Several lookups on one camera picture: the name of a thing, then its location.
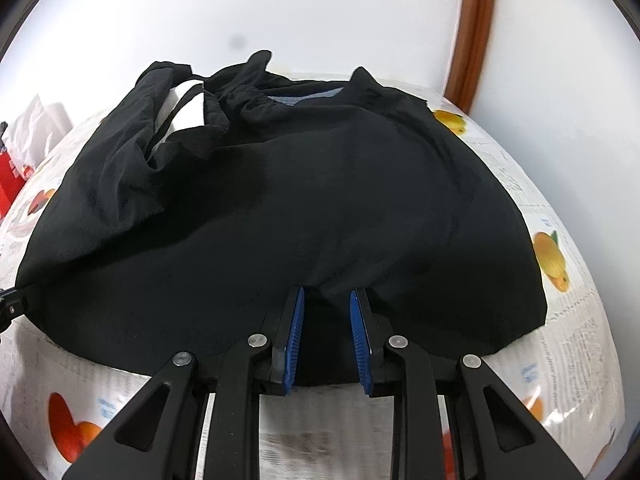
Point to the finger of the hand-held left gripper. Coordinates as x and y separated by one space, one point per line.
10 305

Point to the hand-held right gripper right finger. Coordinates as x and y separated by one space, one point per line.
360 340

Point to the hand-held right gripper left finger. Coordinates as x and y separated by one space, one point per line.
293 340

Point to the blue white black jacket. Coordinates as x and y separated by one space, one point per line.
300 200

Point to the red box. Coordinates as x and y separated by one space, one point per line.
10 180

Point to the white plastic bag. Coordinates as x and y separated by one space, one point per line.
37 127

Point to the fruit print lace tablecloth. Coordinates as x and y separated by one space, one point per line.
575 360

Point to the brown wooden door frame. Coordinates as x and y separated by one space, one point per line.
472 35

